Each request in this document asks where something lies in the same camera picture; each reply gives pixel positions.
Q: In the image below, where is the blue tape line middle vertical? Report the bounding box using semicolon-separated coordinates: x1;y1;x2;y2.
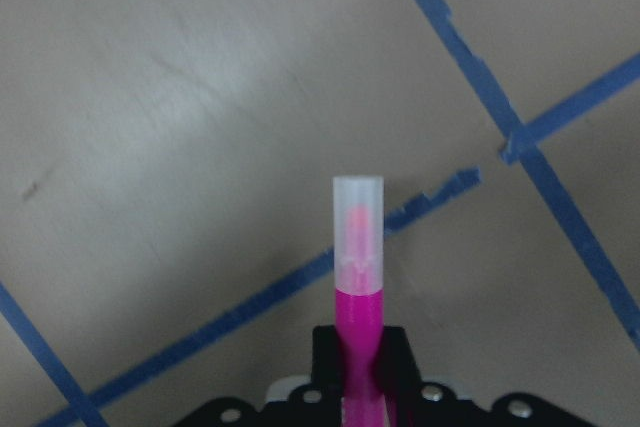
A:
39;54;640;427

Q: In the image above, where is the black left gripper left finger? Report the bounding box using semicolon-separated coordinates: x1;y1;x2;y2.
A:
311;325;345;403

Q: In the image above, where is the blue tape line horizontal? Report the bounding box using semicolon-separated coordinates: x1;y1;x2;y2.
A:
414;0;639;347
1;285;107;426

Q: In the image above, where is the blue tape line lower horizontal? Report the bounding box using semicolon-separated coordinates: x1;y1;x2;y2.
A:
1;285;107;426

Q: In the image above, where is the pink highlighter pen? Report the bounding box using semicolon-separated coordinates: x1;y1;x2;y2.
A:
332;175;386;426

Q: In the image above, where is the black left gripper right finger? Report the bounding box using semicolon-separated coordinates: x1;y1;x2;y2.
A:
374;326;422;402

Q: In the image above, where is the blue tape line upper horizontal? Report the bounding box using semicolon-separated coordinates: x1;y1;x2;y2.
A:
414;0;639;347

